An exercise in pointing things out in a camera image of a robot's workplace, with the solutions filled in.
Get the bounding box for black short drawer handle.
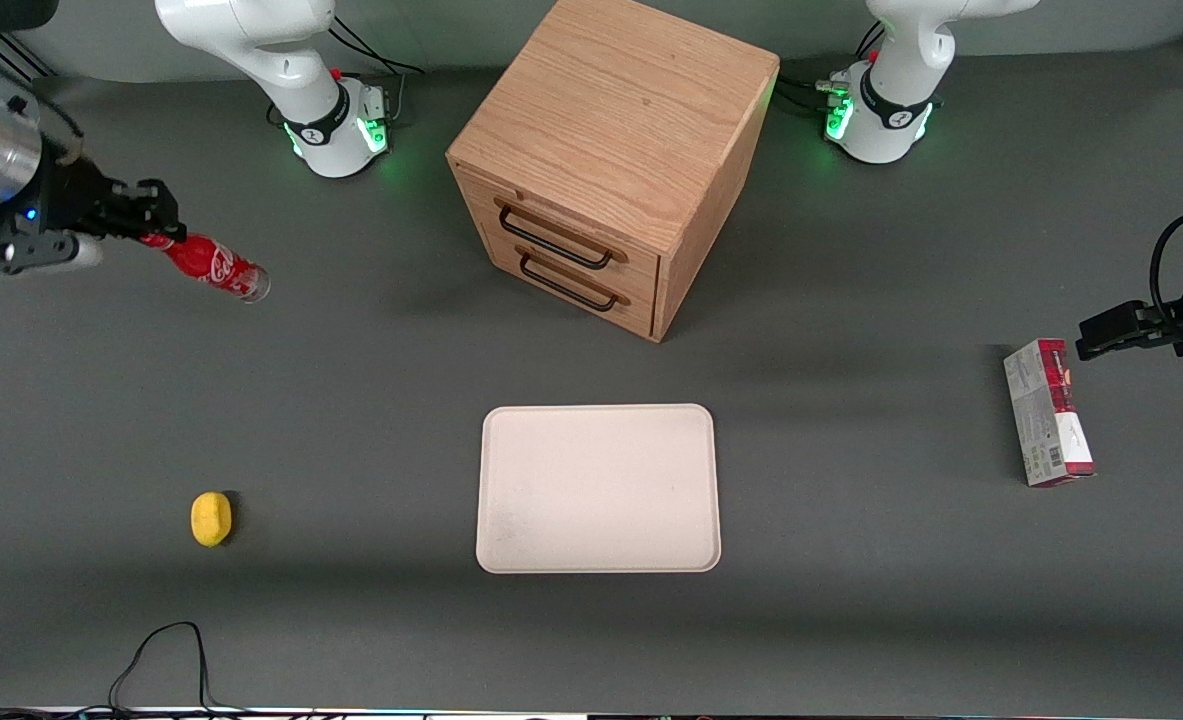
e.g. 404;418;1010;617
516;249;630;313

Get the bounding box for beige rectangular tray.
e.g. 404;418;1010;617
475;403;723;575

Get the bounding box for yellow lemon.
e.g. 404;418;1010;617
190;491;234;549

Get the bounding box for black right arm base cables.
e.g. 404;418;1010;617
323;14;424;129

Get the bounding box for grey and red carton box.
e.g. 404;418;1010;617
1002;338;1097;489

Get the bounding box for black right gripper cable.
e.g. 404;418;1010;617
11;92;88;167

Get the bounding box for wooden drawer cabinet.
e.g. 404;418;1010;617
446;0;781;344

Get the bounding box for black looped table cable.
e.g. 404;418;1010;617
108;621;252;717

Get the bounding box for black left arm base cables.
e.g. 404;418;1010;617
777;18;890;116

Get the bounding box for red coke bottle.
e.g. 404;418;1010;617
140;232;272;305

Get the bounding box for black long drawer handle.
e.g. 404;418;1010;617
495;199;629;271

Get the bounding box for black arm base cables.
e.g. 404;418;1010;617
323;14;424;129
777;18;890;116

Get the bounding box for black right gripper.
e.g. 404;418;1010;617
23;155;189;246

